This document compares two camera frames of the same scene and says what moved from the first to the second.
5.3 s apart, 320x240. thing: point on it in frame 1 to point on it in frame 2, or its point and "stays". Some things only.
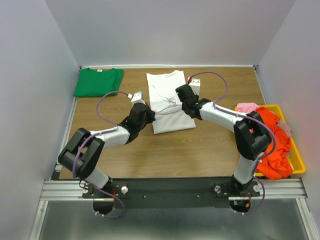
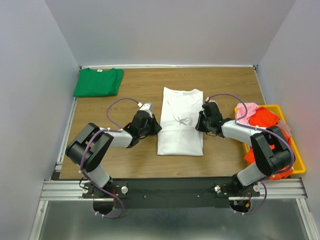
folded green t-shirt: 92,83 stays
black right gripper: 182,107 to 198,126
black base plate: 171,193 stays
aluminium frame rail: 271,189 stays
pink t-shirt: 247,107 stays
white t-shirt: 166,103 to 178,135
